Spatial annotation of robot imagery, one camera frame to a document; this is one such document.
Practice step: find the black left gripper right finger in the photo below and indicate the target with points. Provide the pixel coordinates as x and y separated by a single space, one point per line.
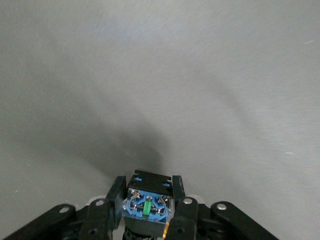
185 220

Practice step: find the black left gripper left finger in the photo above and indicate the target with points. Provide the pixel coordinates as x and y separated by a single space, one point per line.
100 217

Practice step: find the red push button switch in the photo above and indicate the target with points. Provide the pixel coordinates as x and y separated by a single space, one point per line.
147 207

